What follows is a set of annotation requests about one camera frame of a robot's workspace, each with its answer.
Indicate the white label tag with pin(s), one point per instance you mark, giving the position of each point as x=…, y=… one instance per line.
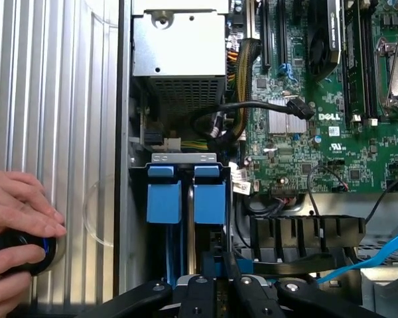
x=238, y=172
x=242, y=187

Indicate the person's left hand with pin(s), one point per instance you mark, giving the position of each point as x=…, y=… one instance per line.
x=16, y=198

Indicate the silver power supply unit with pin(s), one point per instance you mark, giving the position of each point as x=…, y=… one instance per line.
x=179, y=49

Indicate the thin metal locking lever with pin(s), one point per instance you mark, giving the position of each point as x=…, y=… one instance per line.
x=396, y=63

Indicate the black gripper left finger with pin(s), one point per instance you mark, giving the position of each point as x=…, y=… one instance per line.
x=199, y=298

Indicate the blue disk carrier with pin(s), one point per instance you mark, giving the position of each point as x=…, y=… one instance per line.
x=164, y=205

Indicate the black graphics card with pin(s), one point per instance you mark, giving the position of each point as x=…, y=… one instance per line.
x=321, y=43

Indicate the silver chipset heatsink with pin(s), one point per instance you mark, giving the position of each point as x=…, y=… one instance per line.
x=278, y=124

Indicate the silver metal drive cage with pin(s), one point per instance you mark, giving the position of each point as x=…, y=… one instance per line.
x=384, y=291

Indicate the black RAM slot white latch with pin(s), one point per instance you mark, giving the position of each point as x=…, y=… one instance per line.
x=350, y=83
x=368, y=49

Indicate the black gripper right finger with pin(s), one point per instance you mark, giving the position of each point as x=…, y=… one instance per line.
x=255, y=298

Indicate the green motherboard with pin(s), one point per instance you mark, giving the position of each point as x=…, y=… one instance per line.
x=351, y=149

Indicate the black expansion slot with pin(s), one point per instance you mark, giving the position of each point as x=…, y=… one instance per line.
x=283, y=33
x=266, y=33

